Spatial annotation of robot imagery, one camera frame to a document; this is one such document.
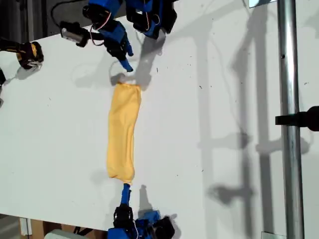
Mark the yellow towel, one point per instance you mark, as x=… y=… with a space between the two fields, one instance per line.
x=123 y=134

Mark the white box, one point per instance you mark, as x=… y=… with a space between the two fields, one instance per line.
x=59 y=234

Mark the black object at table edge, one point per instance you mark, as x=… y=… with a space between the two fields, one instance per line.
x=2 y=76

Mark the steel post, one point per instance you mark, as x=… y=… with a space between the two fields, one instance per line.
x=290 y=174

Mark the white table leg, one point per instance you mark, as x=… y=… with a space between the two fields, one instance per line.
x=25 y=226

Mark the black clamp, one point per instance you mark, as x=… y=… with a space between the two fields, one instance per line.
x=299 y=119

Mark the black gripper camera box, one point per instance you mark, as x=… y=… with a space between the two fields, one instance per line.
x=165 y=226
x=73 y=33

